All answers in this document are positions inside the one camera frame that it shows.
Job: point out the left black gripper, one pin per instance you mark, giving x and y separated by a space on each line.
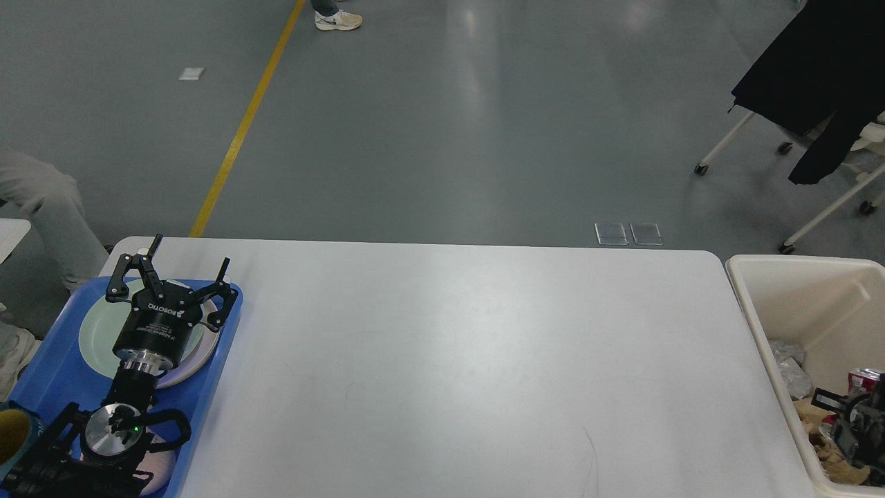
155 328

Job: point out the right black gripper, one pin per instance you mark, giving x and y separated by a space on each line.
845 405

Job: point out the brown paper bag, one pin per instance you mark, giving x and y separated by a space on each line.
811 417

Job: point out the red foil wrapper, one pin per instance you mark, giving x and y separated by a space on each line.
863 380

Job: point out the light green plate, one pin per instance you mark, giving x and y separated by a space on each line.
100 328

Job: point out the aluminium foil tray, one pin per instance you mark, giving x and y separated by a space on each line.
789 358

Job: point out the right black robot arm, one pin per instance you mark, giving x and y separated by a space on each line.
856 427

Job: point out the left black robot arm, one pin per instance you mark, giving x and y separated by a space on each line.
113 402

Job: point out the crumpled brown paper in tray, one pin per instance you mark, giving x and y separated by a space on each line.
834 465

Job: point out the white plastic bin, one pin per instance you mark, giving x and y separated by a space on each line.
834 309

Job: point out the blue plastic tray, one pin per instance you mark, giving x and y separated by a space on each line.
59 375

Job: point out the person in grey trousers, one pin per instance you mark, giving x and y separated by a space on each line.
52 203

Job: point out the blue yellow mug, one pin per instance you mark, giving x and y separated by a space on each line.
20 429

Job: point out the passer-by white sneaker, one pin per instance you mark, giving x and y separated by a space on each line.
339 21

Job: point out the black jacket on chair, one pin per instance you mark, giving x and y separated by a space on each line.
825 68

